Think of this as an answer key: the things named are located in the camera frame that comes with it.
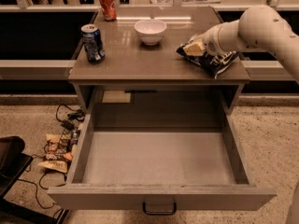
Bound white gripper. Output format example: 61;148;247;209
183;25;224;56

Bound blue chip bag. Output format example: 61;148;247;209
176;43;239;78

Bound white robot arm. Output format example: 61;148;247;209
183;6;299;224

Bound grey cabinet with glossy top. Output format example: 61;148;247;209
68;7;249;107

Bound open grey top drawer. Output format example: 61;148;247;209
49;90;276;211

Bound white ceramic bowl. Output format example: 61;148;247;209
134;19;167;46

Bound orange soda can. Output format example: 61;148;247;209
99;0;117;21

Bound blue soda can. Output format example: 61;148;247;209
81;24;105;63

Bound snack bags on floor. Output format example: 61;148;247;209
39;129;80;174

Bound black chair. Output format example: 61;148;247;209
0;136;68;224

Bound black cables on floor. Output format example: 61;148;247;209
55;104;86;131

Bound black drawer handle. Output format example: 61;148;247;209
142;202;178;216

